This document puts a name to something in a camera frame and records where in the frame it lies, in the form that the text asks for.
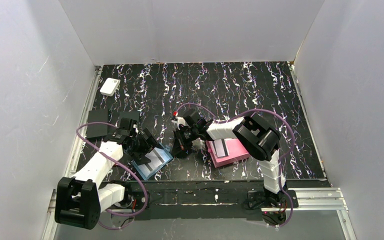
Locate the credit card with stripe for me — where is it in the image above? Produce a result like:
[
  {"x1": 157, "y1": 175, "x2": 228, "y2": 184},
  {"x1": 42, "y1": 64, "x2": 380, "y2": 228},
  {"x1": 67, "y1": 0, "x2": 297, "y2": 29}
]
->
[{"x1": 138, "y1": 148, "x2": 173, "y2": 175}]

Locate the blue card holder wallet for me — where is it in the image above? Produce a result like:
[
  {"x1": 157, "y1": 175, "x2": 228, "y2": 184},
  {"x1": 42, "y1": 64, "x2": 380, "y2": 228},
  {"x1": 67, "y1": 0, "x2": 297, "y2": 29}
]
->
[{"x1": 132, "y1": 143, "x2": 174, "y2": 181}]

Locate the pink plastic box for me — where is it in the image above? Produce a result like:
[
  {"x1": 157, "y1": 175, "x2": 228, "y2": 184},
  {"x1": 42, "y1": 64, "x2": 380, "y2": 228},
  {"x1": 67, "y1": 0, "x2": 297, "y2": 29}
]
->
[{"x1": 205, "y1": 138, "x2": 251, "y2": 168}]

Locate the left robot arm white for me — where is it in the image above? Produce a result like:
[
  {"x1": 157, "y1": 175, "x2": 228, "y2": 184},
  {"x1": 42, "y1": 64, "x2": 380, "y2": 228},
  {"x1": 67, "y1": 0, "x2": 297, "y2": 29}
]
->
[{"x1": 54, "y1": 118, "x2": 164, "y2": 230}]

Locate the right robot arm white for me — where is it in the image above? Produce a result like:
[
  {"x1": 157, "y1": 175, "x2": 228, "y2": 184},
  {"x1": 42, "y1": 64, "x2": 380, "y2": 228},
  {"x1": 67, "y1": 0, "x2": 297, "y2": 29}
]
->
[{"x1": 170, "y1": 109, "x2": 286, "y2": 194}]

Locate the credit card in pink box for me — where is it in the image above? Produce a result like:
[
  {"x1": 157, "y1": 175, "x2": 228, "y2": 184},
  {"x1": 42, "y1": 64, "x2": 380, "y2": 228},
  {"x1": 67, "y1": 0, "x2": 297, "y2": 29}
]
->
[{"x1": 212, "y1": 139, "x2": 229, "y2": 158}]

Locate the black box near left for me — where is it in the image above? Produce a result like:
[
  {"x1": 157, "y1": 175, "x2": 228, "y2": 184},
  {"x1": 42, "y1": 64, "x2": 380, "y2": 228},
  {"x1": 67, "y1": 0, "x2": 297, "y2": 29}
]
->
[{"x1": 116, "y1": 111, "x2": 141, "y2": 126}]

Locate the black box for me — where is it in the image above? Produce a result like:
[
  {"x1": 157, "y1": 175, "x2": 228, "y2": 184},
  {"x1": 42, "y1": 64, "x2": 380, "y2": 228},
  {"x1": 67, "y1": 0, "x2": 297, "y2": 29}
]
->
[
  {"x1": 116, "y1": 111, "x2": 141, "y2": 126},
  {"x1": 86, "y1": 108, "x2": 110, "y2": 141}
]

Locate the black box far left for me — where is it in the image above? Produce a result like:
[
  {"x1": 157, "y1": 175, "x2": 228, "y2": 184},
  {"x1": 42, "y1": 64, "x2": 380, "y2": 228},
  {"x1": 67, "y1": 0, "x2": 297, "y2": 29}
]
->
[{"x1": 86, "y1": 108, "x2": 110, "y2": 141}]

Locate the white small device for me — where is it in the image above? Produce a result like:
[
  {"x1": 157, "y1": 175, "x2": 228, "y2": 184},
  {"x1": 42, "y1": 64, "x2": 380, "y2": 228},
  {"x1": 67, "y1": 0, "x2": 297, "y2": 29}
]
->
[{"x1": 99, "y1": 77, "x2": 121, "y2": 97}]

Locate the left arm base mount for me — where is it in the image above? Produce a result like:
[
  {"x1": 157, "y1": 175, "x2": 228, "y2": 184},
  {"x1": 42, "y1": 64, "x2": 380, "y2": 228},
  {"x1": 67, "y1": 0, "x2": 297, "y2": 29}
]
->
[{"x1": 110, "y1": 191, "x2": 146, "y2": 230}]

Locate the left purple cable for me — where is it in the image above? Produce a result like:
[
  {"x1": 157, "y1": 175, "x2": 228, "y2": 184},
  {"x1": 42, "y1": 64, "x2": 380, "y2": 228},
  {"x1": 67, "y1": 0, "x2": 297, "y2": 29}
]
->
[{"x1": 76, "y1": 121, "x2": 149, "y2": 231}]

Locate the purple cable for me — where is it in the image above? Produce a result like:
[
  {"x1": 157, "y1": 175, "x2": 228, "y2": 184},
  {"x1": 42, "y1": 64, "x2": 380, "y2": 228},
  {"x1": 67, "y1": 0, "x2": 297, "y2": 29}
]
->
[
  {"x1": 175, "y1": 102, "x2": 296, "y2": 227},
  {"x1": 76, "y1": 121, "x2": 149, "y2": 231}
]

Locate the aluminium frame rail left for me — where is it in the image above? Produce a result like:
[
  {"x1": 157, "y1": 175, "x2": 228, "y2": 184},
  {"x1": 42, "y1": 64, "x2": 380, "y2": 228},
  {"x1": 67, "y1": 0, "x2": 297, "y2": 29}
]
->
[{"x1": 63, "y1": 66, "x2": 103, "y2": 178}]

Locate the aluminium frame rail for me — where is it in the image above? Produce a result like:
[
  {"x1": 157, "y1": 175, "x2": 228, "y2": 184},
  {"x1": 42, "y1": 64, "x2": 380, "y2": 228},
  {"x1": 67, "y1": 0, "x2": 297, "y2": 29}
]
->
[
  {"x1": 47, "y1": 187, "x2": 359, "y2": 240},
  {"x1": 63, "y1": 66, "x2": 103, "y2": 178}
]

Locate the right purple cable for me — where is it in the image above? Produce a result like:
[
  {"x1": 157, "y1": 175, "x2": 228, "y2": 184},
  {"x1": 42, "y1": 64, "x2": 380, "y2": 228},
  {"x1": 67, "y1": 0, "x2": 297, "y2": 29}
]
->
[{"x1": 175, "y1": 102, "x2": 296, "y2": 227}]

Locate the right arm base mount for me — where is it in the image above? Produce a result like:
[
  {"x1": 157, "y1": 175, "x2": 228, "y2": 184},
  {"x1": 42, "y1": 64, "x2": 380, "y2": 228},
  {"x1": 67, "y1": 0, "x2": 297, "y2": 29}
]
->
[{"x1": 242, "y1": 189, "x2": 299, "y2": 229}]

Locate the aluminium frame rail front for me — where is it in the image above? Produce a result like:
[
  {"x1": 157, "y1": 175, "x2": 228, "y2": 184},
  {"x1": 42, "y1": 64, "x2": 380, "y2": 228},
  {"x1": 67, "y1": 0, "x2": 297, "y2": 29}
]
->
[{"x1": 47, "y1": 187, "x2": 359, "y2": 240}]

